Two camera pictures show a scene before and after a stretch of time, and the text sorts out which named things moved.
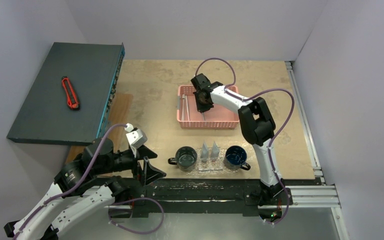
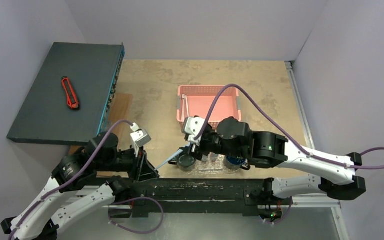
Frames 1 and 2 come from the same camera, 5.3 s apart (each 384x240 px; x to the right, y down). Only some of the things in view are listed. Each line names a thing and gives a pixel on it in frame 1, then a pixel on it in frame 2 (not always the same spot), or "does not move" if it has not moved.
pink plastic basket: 216,117 does not move
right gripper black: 202,105 → 195,145
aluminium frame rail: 324,196 does not move
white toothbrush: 183,96 does not move
